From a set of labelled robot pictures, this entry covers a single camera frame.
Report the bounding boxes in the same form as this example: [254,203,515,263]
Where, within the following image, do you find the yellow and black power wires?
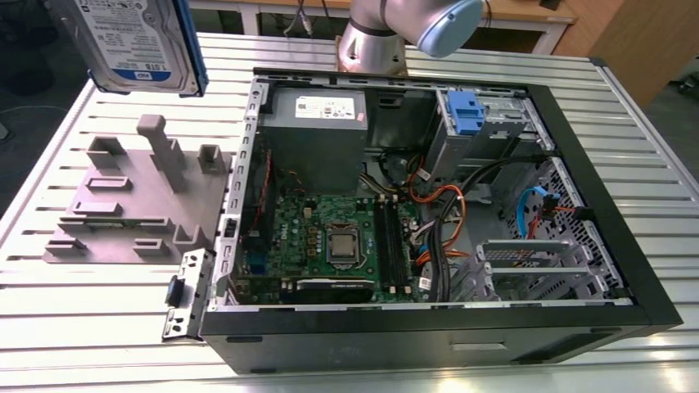
[359,171,409,198]

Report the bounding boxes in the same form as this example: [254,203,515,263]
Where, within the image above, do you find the silver disk bay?
[474,239,625,302]

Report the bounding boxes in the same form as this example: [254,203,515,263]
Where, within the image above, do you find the black RAM slot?
[389,194,414,296]
[374,194,398,294]

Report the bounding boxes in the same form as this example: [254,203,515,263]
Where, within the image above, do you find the hard disk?
[49,0,213,98]

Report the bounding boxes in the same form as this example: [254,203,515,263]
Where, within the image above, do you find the silver CPU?
[329,235,359,257]

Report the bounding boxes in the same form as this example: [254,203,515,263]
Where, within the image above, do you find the CPU socket with metal cover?
[323,222,369,271]

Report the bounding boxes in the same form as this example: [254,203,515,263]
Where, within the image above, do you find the silver optical drive cage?
[425,86,554,181]

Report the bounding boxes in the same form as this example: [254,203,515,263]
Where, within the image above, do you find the wooden desk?
[483,0,579,56]

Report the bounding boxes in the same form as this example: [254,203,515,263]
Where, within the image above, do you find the blue plastic drive latch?
[445,90,486,136]

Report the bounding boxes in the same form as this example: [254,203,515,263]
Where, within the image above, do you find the green motherboard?
[233,194,433,306]

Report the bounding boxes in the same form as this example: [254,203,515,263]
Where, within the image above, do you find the black graphics card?
[281,277,378,305]

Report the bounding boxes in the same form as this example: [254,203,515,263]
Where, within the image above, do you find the white metal desk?
[207,0,351,37]

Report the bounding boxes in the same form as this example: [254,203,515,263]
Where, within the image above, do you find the black PC case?
[161,67,685,376]

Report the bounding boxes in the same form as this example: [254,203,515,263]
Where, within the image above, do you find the blue data wire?
[515,184,559,242]

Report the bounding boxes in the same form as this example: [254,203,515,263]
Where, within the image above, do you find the grey parts rack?
[42,114,234,265]

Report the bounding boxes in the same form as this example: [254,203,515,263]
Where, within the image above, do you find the grey power supply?
[257,88,369,197]

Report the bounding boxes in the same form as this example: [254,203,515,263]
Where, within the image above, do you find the green RAM stick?
[81,219,142,228]

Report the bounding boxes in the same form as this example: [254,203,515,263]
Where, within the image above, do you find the orange wire bundle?
[409,184,473,267]

